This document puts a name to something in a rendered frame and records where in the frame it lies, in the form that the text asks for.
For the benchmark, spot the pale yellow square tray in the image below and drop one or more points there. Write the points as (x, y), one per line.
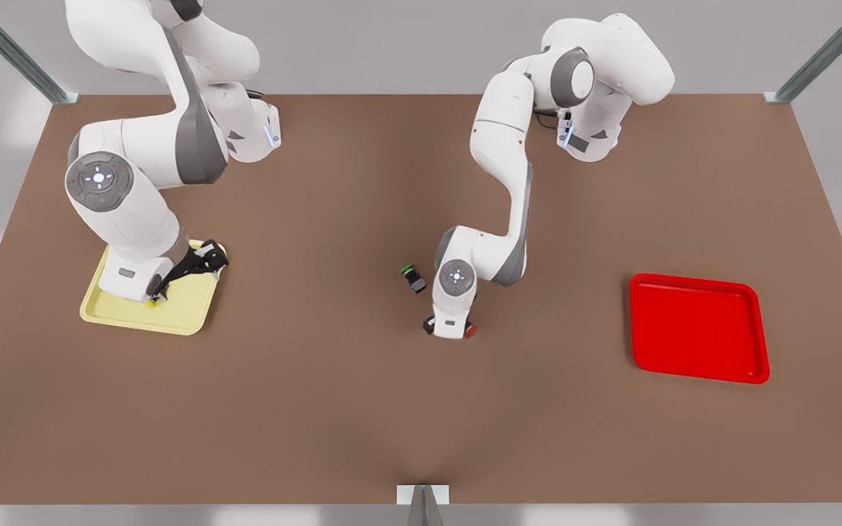
(187, 303)

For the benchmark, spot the red push-button switch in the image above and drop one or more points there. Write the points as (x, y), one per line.
(471, 331)

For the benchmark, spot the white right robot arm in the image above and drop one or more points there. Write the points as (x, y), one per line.
(139, 212)

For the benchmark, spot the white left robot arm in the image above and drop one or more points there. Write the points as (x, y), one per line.
(505, 139)

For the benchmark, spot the silver frame post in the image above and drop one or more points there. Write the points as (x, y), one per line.
(823, 55)
(423, 504)
(15, 55)

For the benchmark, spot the red square tray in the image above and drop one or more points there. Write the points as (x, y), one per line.
(699, 329)

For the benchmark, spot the green push-button switch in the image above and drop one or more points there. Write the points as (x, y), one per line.
(414, 279)

